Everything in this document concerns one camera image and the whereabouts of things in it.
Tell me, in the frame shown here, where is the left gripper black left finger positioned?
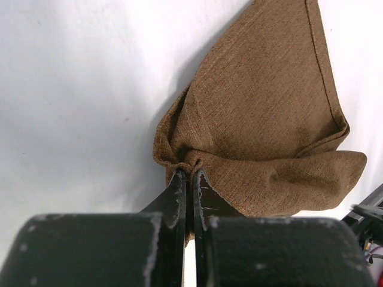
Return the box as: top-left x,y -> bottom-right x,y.
1,170 -> 187,286

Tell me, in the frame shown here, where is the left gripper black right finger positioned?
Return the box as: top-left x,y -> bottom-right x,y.
193,170 -> 374,286

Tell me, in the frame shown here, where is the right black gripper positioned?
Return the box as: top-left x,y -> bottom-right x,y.
342,185 -> 382,265

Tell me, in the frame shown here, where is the brown cloth napkin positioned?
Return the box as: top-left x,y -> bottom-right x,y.
153,1 -> 367,217

